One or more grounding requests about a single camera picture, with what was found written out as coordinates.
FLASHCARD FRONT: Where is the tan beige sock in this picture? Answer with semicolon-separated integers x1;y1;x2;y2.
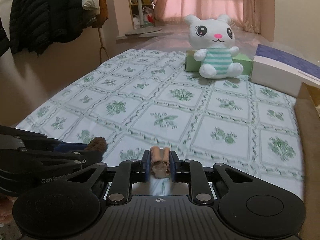
150;146;170;179

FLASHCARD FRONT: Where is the dark brown scrunchie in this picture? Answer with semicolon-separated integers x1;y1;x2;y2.
85;137;108;154

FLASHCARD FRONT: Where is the person's left hand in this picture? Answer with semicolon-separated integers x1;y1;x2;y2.
0;194;16;226

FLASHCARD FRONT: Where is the green floral tablecloth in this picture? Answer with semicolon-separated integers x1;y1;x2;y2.
18;49;304;196

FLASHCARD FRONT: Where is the green rectangular box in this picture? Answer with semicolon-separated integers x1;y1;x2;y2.
185;50;253;75

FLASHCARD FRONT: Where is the coat rack stand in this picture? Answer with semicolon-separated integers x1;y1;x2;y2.
94;0;111;65

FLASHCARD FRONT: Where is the black hanging jacket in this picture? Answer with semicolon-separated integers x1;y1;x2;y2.
1;0;97;55

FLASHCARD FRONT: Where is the white bunny plush toy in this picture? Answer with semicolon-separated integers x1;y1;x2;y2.
184;14;244;79

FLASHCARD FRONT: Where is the purple and white box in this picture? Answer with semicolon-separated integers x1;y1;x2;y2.
251;44;319;97

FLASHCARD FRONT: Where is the brown cardboard tray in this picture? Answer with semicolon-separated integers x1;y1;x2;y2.
295;83;319;239

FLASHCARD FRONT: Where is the wooden shelf unit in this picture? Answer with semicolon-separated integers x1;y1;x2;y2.
129;0;155;29

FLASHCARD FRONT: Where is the pink curtain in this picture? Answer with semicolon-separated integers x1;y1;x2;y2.
151;0;261;34

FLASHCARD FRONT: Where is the standing electric fan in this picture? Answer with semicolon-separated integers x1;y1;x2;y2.
125;0;162;37

